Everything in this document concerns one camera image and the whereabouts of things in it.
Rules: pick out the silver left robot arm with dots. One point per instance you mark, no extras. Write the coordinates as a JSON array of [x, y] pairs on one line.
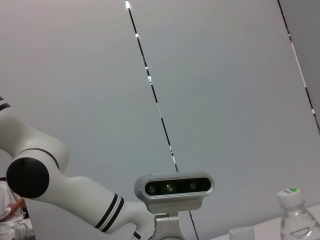
[[80, 197]]

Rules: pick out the person in white clothes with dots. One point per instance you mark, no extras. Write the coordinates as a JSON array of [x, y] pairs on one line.
[[6, 200]]

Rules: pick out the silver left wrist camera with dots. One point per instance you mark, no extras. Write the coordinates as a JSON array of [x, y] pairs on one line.
[[175, 202]]

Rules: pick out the clear green-label water bottle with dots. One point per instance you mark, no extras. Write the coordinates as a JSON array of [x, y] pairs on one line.
[[290, 197]]

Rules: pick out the pale green wavy glass plate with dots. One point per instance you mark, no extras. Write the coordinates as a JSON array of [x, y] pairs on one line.
[[242, 235]]

